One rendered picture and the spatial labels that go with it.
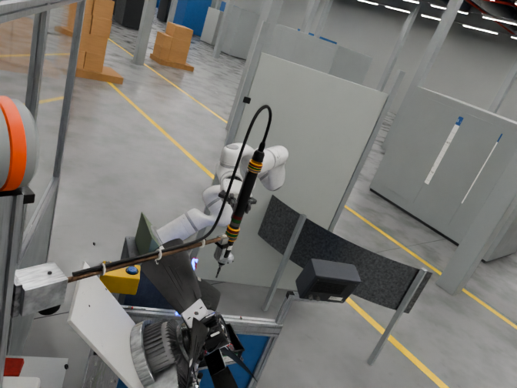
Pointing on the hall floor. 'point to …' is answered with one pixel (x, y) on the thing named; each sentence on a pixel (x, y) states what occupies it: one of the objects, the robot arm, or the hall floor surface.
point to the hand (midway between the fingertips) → (240, 205)
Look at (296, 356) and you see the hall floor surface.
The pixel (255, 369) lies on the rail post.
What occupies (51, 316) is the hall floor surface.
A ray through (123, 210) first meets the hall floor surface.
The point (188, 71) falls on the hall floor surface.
